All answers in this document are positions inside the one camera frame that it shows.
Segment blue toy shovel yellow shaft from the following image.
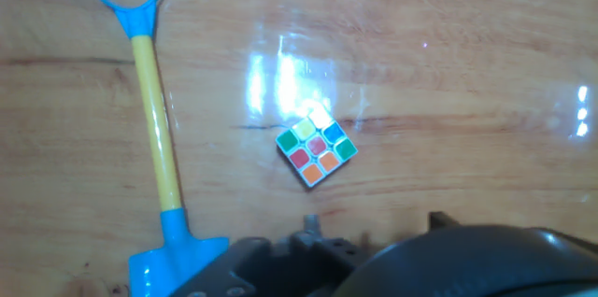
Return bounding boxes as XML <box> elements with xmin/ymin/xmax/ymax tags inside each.
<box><xmin>86</xmin><ymin>0</ymin><xmax>231</xmax><ymax>297</ymax></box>

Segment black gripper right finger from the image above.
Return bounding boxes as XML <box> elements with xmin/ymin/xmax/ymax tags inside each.
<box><xmin>428</xmin><ymin>211</ymin><xmax>462</xmax><ymax>232</ymax></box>

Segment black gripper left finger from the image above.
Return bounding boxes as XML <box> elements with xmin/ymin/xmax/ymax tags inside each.
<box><xmin>170</xmin><ymin>215</ymin><xmax>370</xmax><ymax>297</ymax></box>

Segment multicoloured puzzle cube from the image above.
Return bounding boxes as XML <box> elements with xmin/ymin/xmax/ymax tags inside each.
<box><xmin>275</xmin><ymin>108</ymin><xmax>360</xmax><ymax>189</ymax></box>

